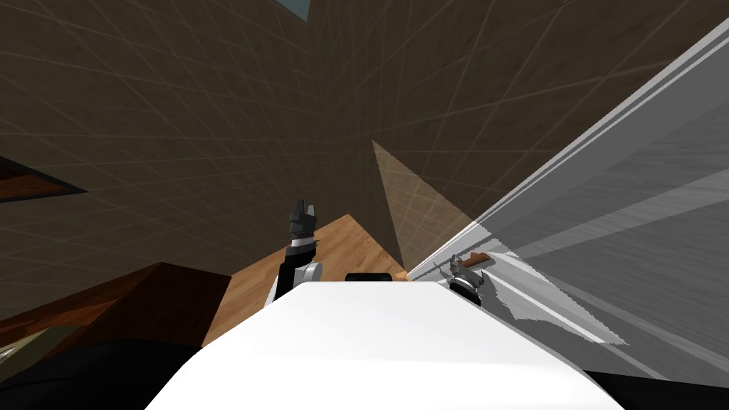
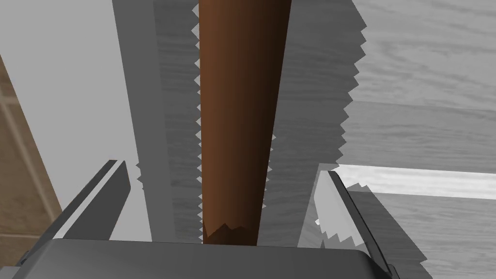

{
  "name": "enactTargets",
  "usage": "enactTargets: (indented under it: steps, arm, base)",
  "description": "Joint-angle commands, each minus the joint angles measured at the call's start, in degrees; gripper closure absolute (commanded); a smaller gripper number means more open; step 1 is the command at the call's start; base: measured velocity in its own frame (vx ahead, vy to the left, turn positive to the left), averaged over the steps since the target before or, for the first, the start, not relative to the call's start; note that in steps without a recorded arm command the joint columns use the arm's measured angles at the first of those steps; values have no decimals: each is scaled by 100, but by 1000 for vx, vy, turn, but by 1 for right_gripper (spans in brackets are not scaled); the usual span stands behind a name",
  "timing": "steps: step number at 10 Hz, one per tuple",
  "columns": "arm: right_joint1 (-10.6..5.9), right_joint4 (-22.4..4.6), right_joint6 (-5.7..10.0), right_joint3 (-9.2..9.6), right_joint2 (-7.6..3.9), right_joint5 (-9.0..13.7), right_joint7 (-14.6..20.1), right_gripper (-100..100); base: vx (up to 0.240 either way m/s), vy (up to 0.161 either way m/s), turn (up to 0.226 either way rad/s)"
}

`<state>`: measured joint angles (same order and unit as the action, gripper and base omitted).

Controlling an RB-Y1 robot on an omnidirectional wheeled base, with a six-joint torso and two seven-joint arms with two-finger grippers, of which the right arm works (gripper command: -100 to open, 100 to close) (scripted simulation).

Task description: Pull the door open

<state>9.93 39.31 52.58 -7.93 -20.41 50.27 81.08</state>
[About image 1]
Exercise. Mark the dark brown wooden cabinet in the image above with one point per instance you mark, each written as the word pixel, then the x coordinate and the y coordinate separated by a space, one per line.
pixel 142 302

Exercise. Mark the grey door leaf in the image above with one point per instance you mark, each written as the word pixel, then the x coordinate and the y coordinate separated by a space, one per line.
pixel 638 228

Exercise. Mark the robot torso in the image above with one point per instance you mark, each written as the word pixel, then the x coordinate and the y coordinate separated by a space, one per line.
pixel 376 347

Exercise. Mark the blue-grey window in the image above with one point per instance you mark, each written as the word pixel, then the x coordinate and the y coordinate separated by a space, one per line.
pixel 296 8

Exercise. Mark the dark framed brown picture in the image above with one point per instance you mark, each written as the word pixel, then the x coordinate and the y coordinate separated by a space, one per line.
pixel 28 182

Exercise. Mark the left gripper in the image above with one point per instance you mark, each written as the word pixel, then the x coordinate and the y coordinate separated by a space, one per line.
pixel 300 226

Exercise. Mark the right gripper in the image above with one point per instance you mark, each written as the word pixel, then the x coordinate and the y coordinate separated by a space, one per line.
pixel 466 275

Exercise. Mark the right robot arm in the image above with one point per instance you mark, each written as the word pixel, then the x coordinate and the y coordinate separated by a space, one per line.
pixel 467 293

